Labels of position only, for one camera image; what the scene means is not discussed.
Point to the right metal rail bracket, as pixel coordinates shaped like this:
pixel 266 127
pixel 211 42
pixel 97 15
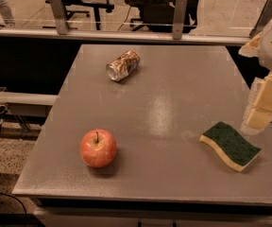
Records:
pixel 264 18

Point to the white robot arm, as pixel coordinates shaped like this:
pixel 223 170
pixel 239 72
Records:
pixel 265 48

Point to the green and yellow sponge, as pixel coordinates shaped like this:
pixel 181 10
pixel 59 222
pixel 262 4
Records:
pixel 230 146

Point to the red apple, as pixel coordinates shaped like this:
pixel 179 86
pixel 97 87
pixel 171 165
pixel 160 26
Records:
pixel 98 148

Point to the black office chair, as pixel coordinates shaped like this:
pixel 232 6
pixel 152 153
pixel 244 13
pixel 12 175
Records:
pixel 158 15

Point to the metal barrier rail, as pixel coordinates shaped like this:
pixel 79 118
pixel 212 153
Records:
pixel 122 37

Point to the metal rail bracket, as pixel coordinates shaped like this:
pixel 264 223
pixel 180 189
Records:
pixel 59 14
pixel 178 19
pixel 264 18

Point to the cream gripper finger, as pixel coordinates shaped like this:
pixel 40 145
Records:
pixel 258 112
pixel 251 48

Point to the middle metal rail bracket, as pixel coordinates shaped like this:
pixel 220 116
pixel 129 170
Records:
pixel 178 19

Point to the crushed aluminium can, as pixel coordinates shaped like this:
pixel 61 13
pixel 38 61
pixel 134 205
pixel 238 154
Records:
pixel 123 66

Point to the left metal rail bracket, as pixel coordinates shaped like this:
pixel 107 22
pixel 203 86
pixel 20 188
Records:
pixel 59 14

